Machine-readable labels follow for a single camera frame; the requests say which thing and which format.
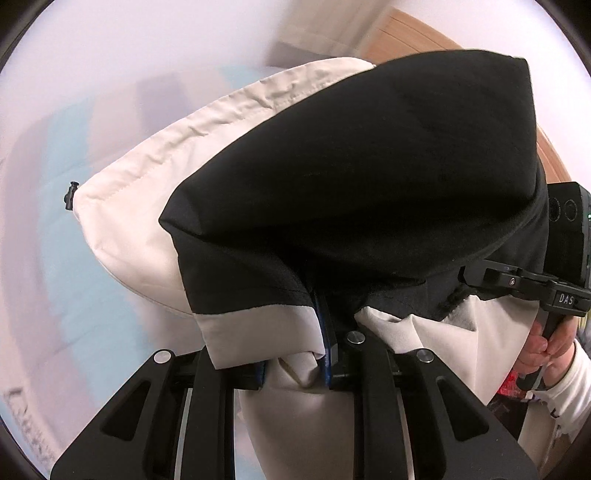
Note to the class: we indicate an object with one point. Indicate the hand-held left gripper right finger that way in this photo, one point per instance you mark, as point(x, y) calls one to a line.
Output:
point(334, 364)

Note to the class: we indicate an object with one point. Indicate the wooden headboard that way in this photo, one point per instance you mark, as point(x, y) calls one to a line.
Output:
point(415, 37)

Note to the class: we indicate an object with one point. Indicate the bed with striped sheet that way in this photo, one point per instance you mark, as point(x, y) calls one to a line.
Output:
point(69, 277)

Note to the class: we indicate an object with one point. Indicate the person's right hand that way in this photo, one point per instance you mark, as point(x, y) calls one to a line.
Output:
point(561, 346)

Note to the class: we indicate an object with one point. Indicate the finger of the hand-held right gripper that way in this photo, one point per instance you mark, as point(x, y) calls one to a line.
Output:
point(503, 279)

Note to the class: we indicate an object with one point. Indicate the person's right forearm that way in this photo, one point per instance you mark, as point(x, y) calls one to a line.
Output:
point(572, 392)

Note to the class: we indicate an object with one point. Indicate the red object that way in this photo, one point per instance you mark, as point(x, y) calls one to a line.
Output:
point(510, 385)

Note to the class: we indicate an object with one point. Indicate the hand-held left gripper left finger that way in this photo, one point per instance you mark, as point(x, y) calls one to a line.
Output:
point(214, 397)

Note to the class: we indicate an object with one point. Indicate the beige curtain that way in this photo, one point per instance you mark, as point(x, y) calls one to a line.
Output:
point(323, 41)

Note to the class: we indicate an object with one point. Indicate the cream and black hooded jacket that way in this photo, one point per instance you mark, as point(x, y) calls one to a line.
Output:
point(369, 161)

